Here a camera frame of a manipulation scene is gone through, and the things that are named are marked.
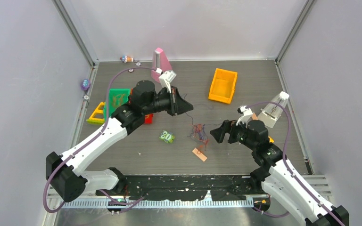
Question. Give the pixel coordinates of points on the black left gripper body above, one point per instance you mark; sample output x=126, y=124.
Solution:
x=166, y=101

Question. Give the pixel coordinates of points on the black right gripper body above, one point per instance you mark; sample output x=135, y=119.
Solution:
x=242, y=134

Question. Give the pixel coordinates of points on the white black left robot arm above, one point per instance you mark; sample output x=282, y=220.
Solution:
x=67, y=173

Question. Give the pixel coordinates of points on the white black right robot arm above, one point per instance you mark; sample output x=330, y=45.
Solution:
x=277, y=177

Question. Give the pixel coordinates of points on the wooden block near metronome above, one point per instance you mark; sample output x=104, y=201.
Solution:
x=254, y=117

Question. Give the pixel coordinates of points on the red plastic bin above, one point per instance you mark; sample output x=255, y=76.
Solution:
x=148, y=119

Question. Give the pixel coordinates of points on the wooden block near front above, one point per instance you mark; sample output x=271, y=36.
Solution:
x=199, y=154

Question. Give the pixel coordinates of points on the white metronome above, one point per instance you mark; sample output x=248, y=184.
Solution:
x=272, y=112

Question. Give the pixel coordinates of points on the green owl toy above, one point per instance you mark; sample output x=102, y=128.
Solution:
x=167, y=137

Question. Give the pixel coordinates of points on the pink metronome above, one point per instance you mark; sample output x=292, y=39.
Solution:
x=159, y=60

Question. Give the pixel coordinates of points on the orange plastic bin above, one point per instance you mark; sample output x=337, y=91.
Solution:
x=223, y=86

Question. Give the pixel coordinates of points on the green plastic bin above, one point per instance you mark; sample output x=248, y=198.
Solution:
x=116, y=98

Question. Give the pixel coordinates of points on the small clown figurine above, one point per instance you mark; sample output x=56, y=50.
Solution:
x=126, y=59

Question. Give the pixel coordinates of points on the yellow triangle stand left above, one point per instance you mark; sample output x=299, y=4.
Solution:
x=97, y=116

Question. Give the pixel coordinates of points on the purple round toy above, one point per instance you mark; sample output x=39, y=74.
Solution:
x=85, y=85

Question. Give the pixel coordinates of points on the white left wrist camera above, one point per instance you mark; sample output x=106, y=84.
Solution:
x=165, y=78

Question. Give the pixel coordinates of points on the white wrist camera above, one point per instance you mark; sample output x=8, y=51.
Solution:
x=165, y=78
x=245, y=114

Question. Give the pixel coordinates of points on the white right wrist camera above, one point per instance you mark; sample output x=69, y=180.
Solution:
x=245, y=114

